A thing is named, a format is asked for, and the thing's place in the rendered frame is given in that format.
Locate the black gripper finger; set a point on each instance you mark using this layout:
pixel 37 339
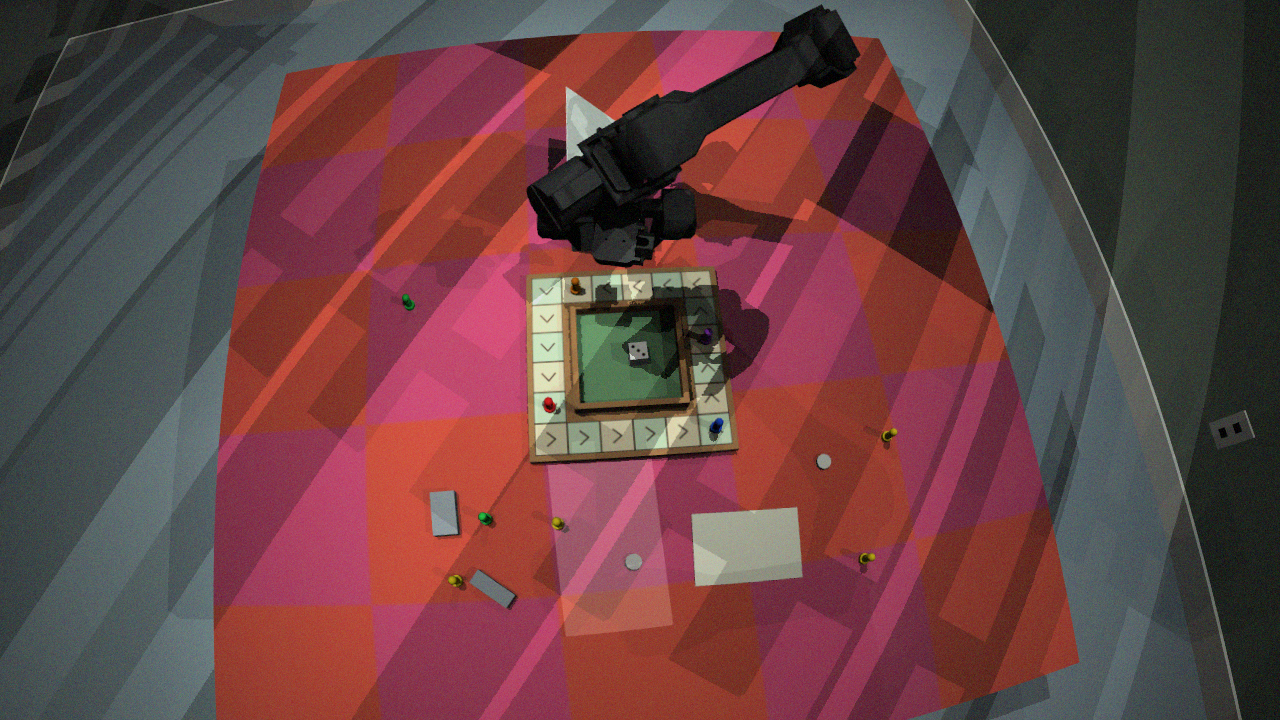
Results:
pixel 656 228
pixel 574 238

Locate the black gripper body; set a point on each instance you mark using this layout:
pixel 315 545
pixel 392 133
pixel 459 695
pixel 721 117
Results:
pixel 675 208

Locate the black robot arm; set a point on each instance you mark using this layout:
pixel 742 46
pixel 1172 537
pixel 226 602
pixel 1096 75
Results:
pixel 655 137

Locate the grey die with black pips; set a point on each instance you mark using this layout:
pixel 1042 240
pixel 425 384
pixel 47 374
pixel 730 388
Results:
pixel 637 353

